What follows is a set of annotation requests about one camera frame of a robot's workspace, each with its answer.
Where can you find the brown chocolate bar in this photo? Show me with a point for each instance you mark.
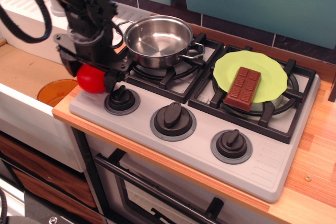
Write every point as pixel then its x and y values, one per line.
pixel 243 89

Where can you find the white toy sink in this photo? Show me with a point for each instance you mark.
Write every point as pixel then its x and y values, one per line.
pixel 26 68

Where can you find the stainless steel pot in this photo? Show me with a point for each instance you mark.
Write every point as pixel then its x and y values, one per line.
pixel 160 41

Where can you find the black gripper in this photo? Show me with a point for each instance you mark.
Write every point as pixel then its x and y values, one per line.
pixel 97 51

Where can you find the black right burner grate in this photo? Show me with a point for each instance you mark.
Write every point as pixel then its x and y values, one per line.
pixel 277 119

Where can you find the black middle stove knob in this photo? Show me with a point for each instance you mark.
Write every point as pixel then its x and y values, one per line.
pixel 173 122

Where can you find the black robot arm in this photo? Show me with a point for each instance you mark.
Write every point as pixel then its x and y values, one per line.
pixel 86 17

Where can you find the toy oven door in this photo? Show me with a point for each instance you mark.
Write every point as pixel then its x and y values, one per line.
pixel 146 193

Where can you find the light green plate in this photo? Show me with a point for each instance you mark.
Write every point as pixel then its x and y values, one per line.
pixel 273 78

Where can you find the red toy apple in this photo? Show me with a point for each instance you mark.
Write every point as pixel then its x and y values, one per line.
pixel 91 79

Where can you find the black burner grate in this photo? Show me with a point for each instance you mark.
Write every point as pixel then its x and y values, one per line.
pixel 277 119
pixel 178 82

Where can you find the grey toy faucet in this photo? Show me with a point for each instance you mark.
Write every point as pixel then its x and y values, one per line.
pixel 57 9

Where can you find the black left stove knob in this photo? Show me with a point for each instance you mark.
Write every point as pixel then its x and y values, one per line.
pixel 122 101

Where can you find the black right stove knob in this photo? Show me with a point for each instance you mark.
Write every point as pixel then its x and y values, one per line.
pixel 231 147

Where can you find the wooden drawer fronts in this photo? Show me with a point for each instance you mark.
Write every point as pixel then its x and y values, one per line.
pixel 50 180

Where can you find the black stove knob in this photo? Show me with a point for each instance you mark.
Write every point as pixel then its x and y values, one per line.
pixel 231 147
pixel 173 122
pixel 122 101

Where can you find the grey toy stove top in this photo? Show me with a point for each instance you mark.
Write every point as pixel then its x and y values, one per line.
pixel 263 175

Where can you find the black oven door handle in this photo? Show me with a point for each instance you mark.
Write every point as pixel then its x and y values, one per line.
pixel 112 164

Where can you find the black left burner grate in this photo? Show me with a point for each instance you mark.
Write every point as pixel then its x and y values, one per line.
pixel 178 82

